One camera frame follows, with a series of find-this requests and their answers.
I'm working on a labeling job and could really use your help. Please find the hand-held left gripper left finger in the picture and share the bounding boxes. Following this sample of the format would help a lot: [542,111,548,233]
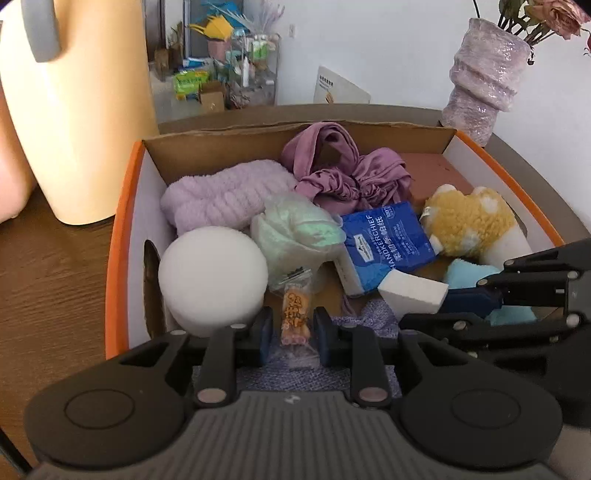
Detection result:
[115,307,275,409]

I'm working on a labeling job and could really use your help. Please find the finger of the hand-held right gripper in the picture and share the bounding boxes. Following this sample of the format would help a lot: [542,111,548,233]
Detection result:
[398,312,583,347]
[440,239,591,320]

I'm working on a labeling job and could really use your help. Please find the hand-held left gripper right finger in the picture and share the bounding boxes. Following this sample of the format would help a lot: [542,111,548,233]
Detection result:
[314,307,468,409]

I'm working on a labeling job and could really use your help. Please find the light blue plush toy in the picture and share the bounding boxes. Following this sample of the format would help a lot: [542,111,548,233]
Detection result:
[442,258,539,326]

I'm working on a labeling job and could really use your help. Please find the clear snack packet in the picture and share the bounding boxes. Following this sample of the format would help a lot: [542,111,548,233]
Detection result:
[269,268,315,347]

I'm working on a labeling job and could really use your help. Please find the white wedge sponge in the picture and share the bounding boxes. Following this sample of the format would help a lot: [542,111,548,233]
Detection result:
[377,269,450,315]

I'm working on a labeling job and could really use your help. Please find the purple knitted drawstring pouch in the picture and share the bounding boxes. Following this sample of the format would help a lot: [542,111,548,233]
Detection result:
[191,298,402,402]

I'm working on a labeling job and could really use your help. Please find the white round sponge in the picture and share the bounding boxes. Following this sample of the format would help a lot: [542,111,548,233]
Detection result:
[158,226,269,337]

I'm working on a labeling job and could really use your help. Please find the white yellow alpaca plush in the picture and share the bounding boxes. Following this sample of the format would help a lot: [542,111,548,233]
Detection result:
[419,184,534,268]

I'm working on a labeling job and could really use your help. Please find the blue tissue pack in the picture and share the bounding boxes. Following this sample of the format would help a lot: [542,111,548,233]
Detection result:
[333,200,439,297]

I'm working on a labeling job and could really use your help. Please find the pale green mesh bath puff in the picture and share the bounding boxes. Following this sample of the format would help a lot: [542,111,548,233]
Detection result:
[250,193,347,296]

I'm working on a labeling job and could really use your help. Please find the pink rectangular sponge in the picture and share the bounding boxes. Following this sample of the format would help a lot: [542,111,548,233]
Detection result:
[398,152,474,208]

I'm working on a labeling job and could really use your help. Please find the lavender fluffy towel headband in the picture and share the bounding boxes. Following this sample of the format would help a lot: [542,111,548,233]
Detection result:
[160,159,301,237]

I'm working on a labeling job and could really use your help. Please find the purple satin cloth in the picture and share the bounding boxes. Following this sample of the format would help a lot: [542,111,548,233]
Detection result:
[281,122,413,214]

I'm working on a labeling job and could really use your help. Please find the red printed cardboard box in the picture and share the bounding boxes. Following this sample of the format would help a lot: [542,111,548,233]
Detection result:
[105,104,568,361]

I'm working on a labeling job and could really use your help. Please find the purple textured vase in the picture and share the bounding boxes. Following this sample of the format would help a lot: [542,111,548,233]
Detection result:
[438,17,532,147]

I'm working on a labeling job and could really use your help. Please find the small cardboard box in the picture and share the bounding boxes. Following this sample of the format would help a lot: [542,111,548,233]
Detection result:
[198,82,227,112]

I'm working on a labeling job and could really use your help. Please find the white printed board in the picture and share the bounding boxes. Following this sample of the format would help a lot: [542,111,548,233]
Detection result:
[313,65,372,106]

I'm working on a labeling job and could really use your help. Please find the green packet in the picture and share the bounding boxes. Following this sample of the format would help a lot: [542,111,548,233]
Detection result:
[173,69,211,100]

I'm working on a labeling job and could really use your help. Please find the yellow thermos jug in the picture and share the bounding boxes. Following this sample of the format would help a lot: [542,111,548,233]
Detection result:
[0,0,160,226]

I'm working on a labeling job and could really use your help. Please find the pink hard-shell suitcase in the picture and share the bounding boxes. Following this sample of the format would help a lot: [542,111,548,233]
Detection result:
[0,83,38,224]

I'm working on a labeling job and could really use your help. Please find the yellow blue bag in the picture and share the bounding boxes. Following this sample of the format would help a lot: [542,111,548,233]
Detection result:
[189,2,245,40]

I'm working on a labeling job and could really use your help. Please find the dried lavender sprigs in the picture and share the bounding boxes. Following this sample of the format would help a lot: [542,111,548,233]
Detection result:
[256,0,283,35]

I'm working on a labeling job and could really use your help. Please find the wire storage rack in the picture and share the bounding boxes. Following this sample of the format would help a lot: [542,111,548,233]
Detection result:
[224,33,281,109]

